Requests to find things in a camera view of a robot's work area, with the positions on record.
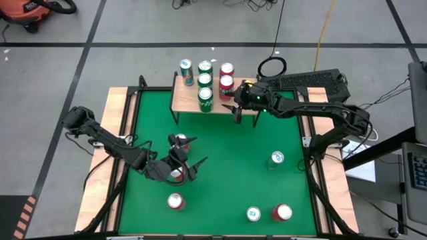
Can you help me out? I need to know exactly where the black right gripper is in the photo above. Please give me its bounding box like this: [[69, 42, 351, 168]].
[[221, 85, 255, 125]]

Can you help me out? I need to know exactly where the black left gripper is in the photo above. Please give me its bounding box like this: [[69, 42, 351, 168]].
[[167, 133, 209, 183]]

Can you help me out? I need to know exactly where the green Sprite can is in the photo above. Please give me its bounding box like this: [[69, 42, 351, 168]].
[[198, 59, 214, 76], [197, 87, 214, 113], [197, 72, 214, 89]]

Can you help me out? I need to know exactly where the silver blue Red Bull can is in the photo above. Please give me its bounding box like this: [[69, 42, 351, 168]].
[[266, 150, 286, 171], [246, 205, 262, 223], [179, 58, 195, 87]]

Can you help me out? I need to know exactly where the wooden shelf with black legs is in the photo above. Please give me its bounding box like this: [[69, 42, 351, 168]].
[[169, 70, 262, 129]]

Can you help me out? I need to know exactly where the green table mat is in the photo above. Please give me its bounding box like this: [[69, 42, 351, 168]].
[[118, 89, 318, 236]]

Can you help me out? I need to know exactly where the white paper sheet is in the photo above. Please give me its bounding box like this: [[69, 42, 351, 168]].
[[342, 139, 377, 183]]

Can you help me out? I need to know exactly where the grey side desk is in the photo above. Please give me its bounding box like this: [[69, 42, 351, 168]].
[[342, 126, 427, 239]]

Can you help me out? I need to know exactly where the black orange hazard mat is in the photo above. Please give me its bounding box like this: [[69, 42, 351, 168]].
[[0, 195, 37, 240]]

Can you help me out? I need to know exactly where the grey monitor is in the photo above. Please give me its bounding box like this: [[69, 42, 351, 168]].
[[407, 61, 427, 146]]

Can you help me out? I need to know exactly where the orange shop vacuum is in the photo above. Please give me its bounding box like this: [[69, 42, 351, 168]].
[[0, 0, 51, 34]]

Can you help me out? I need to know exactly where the coiled black cable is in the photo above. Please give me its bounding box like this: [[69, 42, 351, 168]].
[[257, 0, 288, 78]]

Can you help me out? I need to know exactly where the yellow cable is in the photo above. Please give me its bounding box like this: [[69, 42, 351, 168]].
[[313, 0, 336, 63]]

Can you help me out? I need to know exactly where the white cable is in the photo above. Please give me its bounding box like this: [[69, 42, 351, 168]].
[[366, 126, 380, 143]]

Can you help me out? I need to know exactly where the black vacuum hose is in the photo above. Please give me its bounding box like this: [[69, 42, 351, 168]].
[[33, 0, 77, 15]]

